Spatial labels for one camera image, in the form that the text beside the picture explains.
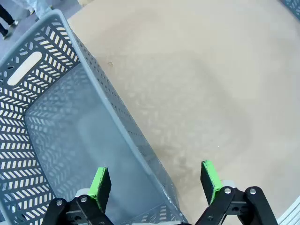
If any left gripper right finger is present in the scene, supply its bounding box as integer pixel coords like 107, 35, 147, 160
194, 160, 278, 225

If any bystander in black trousers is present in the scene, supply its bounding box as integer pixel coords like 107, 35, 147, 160
0, 4, 19, 39

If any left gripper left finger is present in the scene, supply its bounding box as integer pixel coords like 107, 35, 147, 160
42, 166, 114, 225

